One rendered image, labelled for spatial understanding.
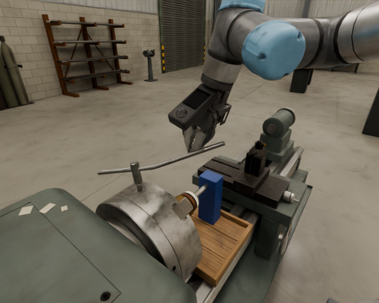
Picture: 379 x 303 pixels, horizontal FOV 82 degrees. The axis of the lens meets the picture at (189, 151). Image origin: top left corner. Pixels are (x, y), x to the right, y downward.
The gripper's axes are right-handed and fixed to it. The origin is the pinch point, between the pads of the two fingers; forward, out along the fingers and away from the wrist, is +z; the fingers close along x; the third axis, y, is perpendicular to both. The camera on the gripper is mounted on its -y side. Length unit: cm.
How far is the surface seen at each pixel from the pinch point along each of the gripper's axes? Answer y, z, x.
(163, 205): -10.6, 10.6, -3.4
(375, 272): 130, 103, -117
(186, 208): -4.6, 13.6, -6.8
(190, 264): -12.0, 20.7, -16.5
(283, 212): 41, 33, -32
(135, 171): -11.5, 6.0, 7.0
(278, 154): 95, 39, -14
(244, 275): 31, 72, -35
